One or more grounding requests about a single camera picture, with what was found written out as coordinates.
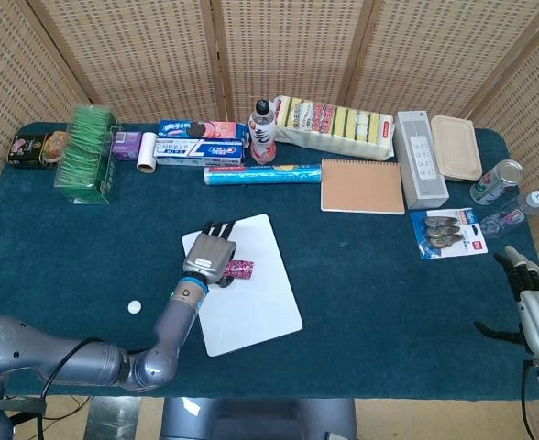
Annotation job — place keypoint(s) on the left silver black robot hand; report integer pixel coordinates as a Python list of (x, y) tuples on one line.
[(207, 254)]

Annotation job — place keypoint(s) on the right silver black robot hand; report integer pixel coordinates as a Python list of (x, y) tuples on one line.
[(537, 311)]

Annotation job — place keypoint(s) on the magenta patterned square card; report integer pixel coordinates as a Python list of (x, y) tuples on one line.
[(242, 269)]

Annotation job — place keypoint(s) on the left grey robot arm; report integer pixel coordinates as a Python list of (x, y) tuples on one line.
[(91, 362)]

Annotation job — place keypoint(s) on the white rectangular board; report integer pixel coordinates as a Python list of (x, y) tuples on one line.
[(251, 302)]

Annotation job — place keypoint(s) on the small white round pebble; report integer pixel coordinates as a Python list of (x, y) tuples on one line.
[(134, 307)]

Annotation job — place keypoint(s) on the blue plastic wrap roll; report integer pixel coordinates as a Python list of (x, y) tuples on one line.
[(260, 175)]

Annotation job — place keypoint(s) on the clear plastic water bottle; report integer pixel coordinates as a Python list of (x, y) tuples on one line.
[(517, 213)]

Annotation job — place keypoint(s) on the white blue toothpaste box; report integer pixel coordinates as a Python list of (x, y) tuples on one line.
[(196, 152)]

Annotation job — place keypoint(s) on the white paper roll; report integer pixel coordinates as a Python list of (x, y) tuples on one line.
[(146, 153)]

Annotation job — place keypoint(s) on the blue blister pack of clips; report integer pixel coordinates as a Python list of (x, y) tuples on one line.
[(448, 234)]

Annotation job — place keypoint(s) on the blue pink cookie box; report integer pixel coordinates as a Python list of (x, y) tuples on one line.
[(201, 129)]

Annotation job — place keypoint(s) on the white pink drink bottle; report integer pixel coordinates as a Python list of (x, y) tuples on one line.
[(262, 135)]

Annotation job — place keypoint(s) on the green white drink can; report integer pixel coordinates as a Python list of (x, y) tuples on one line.
[(496, 183)]

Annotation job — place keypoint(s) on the small purple box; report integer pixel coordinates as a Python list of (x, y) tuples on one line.
[(126, 146)]

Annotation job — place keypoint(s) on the green tea bag box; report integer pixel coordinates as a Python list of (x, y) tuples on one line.
[(86, 156)]

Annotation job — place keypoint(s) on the teal table cloth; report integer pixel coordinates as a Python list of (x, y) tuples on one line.
[(366, 298)]

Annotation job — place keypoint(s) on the brown spiral notebook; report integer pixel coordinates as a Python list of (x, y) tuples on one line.
[(363, 185)]

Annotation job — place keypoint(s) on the grey robot torso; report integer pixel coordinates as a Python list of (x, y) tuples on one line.
[(260, 419)]

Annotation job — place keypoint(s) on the yellow green sponge pack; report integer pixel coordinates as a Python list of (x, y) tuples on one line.
[(338, 128)]

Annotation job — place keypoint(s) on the beige lidded food container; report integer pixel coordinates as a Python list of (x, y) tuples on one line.
[(456, 146)]

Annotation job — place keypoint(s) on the grey power strip box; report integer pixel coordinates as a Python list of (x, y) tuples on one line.
[(421, 160)]

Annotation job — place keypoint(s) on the woven wooden folding screen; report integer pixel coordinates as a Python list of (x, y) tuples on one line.
[(159, 59)]

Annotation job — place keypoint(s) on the dark snack bag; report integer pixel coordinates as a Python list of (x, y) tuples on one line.
[(26, 151)]

